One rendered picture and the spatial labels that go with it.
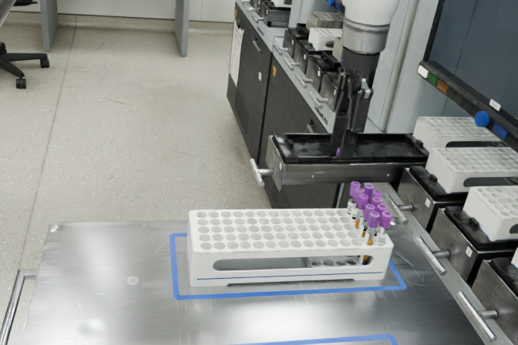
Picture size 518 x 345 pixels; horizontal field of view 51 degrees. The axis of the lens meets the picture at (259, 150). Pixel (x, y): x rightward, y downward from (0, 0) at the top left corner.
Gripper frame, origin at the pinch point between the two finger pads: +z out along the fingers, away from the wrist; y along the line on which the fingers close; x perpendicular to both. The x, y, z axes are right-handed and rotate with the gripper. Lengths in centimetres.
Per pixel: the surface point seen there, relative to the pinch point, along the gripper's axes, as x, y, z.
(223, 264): 32.1, -35.7, 2.1
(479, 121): -18.3, -17.3, -12.6
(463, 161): -21.0, -13.2, -1.5
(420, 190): -12.8, -13.6, 5.1
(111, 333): 48, -47, 2
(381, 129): -22.2, 24.6, 10.5
